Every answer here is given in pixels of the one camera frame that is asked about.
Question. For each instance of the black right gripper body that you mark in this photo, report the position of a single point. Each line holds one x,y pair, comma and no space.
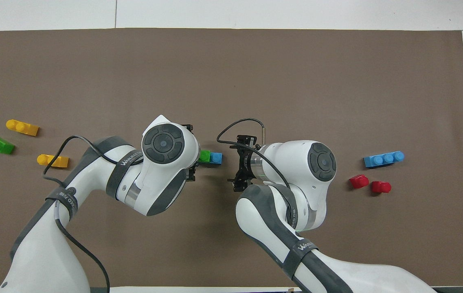
247,162

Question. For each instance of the blue three-stud toy block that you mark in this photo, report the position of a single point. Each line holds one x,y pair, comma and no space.
382,160
216,158

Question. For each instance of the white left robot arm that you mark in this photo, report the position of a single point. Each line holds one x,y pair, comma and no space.
93,183

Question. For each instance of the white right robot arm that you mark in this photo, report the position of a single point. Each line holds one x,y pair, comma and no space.
296,171

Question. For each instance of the red single-stud toy block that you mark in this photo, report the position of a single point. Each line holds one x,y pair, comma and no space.
358,181
381,187

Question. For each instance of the yellow two-stud toy block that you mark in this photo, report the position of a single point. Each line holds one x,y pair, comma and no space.
54,161
23,128

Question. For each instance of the brown paper table mat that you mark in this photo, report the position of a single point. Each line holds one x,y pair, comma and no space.
255,73

